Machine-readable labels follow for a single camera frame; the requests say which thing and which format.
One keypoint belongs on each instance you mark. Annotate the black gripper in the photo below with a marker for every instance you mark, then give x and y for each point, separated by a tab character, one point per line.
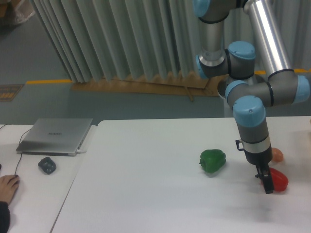
261	160

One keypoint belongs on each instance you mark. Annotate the red bell pepper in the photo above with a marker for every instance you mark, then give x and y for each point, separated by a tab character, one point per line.
280	181

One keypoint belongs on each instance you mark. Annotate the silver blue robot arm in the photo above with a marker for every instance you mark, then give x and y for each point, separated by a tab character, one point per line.
252	85

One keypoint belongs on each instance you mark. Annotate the dark sleeve forearm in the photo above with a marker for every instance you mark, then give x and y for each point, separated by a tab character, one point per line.
4	217

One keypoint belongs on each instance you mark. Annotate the green bell pepper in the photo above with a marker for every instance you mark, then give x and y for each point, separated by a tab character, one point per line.
212	160

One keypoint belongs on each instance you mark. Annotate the person's hand on mouse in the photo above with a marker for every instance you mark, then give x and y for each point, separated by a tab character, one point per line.
8	186

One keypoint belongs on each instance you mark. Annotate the brown egg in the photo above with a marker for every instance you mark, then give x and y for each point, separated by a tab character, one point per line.
277	155

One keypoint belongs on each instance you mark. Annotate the brown cardboard sheet on floor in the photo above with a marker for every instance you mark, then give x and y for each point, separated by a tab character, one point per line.
190	86

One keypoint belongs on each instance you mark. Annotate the silver Huawei laptop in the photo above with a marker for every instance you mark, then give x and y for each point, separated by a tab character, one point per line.
55	136

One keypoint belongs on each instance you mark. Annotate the grey-green pleated curtain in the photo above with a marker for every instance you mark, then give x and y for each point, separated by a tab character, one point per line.
144	38

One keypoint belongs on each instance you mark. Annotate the black 3D mouse controller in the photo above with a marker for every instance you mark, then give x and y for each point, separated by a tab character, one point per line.
47	165

